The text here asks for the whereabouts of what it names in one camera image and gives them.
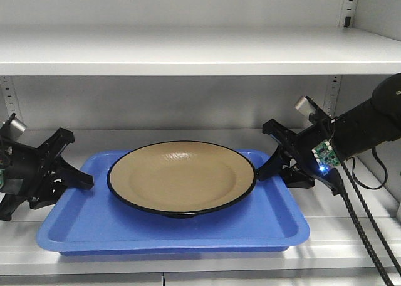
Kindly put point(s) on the green circuit board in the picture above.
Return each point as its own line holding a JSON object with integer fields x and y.
{"x": 325, "y": 157}

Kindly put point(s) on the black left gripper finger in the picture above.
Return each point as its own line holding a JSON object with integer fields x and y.
{"x": 52, "y": 148}
{"x": 74, "y": 177}

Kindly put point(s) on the grey upper cabinet shelf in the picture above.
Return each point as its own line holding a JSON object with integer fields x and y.
{"x": 189, "y": 51}

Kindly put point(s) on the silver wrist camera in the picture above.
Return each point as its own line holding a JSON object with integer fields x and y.
{"x": 306, "y": 106}
{"x": 13, "y": 128}

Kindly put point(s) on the beige plate with black rim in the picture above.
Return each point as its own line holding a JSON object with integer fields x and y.
{"x": 181, "y": 178}

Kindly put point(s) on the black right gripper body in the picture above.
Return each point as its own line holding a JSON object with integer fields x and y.
{"x": 300, "y": 170}

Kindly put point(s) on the blue plastic tray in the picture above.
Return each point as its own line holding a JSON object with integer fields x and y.
{"x": 95, "y": 222}

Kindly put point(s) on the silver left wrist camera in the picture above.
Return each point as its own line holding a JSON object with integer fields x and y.
{"x": 13, "y": 128}

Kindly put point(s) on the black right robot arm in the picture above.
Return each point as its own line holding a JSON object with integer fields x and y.
{"x": 367, "y": 125}

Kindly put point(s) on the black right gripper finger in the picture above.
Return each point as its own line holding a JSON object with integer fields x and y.
{"x": 271, "y": 167}

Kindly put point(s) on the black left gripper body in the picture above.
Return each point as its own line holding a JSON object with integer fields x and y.
{"x": 26, "y": 176}

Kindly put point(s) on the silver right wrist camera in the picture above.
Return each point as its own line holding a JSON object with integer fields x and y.
{"x": 306, "y": 106}

